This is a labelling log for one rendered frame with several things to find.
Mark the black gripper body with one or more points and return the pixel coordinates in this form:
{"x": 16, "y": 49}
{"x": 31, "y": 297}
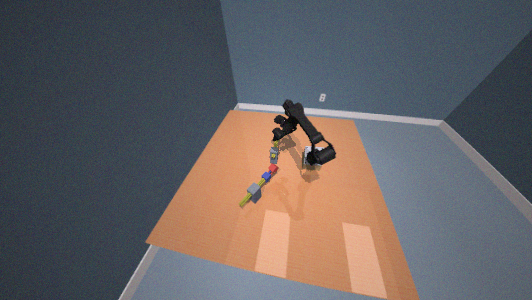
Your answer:
{"x": 287, "y": 127}

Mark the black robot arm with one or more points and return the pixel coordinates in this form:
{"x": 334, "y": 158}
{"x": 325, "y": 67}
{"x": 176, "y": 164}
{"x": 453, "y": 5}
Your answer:
{"x": 296, "y": 115}

